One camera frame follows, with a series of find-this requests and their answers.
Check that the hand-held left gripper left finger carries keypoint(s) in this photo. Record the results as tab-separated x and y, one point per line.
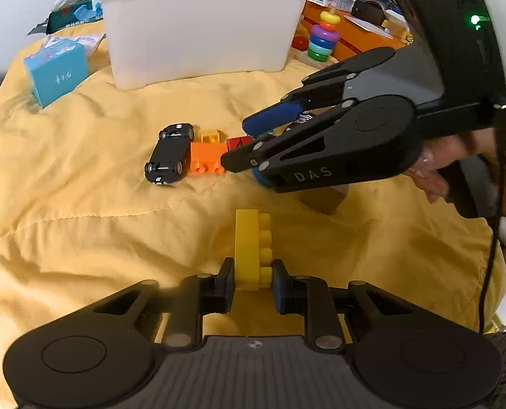
226	285

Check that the orange building block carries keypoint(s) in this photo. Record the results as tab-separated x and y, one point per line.
206	155

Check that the dark small device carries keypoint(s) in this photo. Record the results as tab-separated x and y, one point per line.
368	12

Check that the red round toy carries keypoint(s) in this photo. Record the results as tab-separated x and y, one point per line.
299	42

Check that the blue toy piece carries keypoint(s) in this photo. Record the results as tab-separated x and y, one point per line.
262	179

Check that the red building block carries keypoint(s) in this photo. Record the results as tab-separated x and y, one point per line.
238	142

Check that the white plastic bin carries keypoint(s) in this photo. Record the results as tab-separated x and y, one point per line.
193	30

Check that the orange box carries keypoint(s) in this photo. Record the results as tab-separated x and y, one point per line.
364	44

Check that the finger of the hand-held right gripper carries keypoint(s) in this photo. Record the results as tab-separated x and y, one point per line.
240	159
270	117

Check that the black toy car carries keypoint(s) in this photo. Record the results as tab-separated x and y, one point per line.
170	153

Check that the light blue box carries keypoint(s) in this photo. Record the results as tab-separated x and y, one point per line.
57	72

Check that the person's right hand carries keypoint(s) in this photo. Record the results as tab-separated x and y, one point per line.
434	170

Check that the black white striped toy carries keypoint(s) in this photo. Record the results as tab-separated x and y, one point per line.
306	118

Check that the small yellow building block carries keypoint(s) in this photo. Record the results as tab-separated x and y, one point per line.
212	136

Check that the small white box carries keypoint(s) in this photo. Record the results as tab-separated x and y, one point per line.
338	0

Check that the yellow cloth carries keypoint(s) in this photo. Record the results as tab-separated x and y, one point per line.
86	221

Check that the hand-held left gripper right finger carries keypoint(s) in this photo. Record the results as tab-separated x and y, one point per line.
278	289

